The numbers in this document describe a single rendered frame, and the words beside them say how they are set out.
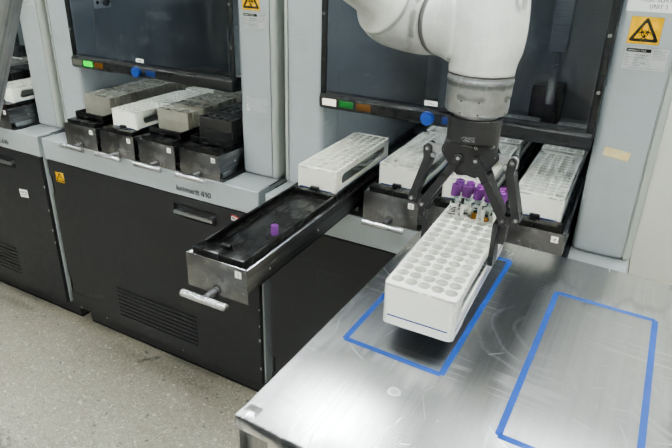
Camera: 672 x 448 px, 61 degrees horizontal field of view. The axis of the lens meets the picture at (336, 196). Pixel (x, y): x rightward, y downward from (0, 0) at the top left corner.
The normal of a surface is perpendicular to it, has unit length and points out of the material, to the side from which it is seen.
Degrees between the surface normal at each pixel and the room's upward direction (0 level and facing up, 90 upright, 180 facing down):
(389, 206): 90
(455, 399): 0
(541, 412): 0
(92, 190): 90
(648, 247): 90
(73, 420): 0
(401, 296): 90
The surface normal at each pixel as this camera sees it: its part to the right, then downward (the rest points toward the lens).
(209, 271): -0.47, 0.34
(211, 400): 0.03, -0.92
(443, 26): -0.86, 0.21
